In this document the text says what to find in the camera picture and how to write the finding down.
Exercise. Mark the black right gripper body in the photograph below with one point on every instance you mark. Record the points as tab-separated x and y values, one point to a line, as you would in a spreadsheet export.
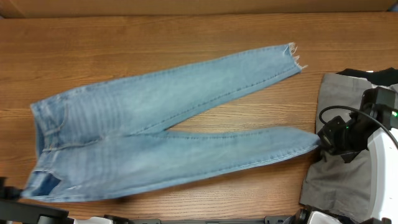
347	140

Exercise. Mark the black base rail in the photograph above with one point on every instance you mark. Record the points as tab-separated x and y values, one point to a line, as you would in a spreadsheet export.
266	220

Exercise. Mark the grey folded garment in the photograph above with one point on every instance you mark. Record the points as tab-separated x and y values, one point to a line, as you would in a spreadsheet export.
331	184

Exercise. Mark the light blue denim jeans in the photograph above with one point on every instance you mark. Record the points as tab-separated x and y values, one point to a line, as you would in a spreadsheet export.
114	139

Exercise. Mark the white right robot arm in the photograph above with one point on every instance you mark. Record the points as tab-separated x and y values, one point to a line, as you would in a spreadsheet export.
382	147

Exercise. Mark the brown cardboard back panel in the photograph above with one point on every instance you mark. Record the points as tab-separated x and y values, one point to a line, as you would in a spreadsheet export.
88	8

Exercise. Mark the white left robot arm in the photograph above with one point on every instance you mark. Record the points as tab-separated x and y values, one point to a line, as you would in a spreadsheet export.
13	211

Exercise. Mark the black folded garment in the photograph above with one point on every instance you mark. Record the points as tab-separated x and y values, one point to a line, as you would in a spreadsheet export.
385	77

